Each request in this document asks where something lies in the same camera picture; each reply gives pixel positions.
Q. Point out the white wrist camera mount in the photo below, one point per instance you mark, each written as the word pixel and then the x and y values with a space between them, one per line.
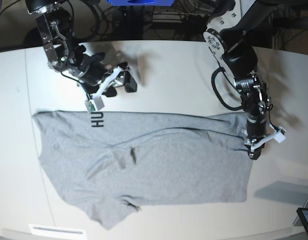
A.
pixel 116 79
pixel 273 132

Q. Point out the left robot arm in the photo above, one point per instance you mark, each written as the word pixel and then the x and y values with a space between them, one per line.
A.
pixel 225 33

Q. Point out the black power strip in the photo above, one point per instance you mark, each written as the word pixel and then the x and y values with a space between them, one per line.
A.
pixel 178 18

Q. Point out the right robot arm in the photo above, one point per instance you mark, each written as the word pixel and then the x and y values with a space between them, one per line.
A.
pixel 66 53

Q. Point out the grey T-shirt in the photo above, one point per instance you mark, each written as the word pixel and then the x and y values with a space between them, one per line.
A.
pixel 112 164

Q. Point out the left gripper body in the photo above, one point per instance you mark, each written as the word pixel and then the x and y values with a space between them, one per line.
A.
pixel 256 129

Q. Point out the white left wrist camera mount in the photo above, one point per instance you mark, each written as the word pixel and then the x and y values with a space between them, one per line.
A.
pixel 273 132

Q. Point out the blue plastic box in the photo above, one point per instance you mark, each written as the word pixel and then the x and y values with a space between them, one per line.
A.
pixel 163 3

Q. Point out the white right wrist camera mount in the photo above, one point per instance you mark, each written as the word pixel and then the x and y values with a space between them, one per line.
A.
pixel 116 79

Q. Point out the white label plate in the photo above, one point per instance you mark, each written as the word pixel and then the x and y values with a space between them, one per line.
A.
pixel 56 229

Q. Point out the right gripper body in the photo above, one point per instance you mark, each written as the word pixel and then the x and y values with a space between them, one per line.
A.
pixel 91 70

